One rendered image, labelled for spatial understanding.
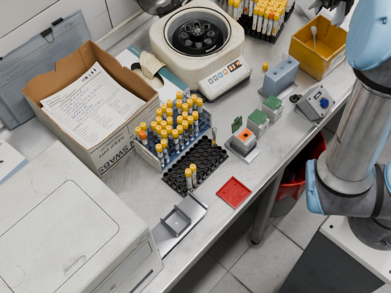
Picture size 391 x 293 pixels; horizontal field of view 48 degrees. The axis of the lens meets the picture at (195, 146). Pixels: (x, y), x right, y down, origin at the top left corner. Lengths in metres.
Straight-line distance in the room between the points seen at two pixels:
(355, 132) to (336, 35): 0.69
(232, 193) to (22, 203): 0.53
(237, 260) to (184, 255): 0.92
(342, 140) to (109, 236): 0.45
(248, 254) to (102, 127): 1.05
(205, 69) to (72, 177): 0.54
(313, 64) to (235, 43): 0.24
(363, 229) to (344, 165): 0.28
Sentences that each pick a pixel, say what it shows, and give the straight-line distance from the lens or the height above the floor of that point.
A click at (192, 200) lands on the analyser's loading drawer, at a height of 0.91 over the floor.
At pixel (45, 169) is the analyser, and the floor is 1.17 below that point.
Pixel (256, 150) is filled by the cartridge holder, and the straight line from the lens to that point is 1.20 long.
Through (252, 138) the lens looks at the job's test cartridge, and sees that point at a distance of 1.15.
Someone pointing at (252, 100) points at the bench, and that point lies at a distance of 1.31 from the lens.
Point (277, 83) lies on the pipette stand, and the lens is 1.25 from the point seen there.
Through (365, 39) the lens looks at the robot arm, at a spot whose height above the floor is 1.49.
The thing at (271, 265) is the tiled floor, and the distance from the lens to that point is 2.01.
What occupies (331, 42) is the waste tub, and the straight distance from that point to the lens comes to 1.45.
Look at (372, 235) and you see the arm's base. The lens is 1.10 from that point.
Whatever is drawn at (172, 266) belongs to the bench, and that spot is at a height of 0.88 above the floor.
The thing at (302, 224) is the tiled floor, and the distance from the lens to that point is 2.09.
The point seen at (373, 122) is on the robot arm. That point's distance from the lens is 0.75.
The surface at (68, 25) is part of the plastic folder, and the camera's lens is 1.29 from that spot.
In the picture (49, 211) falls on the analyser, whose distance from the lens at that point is 0.86.
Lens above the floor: 1.93
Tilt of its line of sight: 60 degrees down
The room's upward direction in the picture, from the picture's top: 3 degrees counter-clockwise
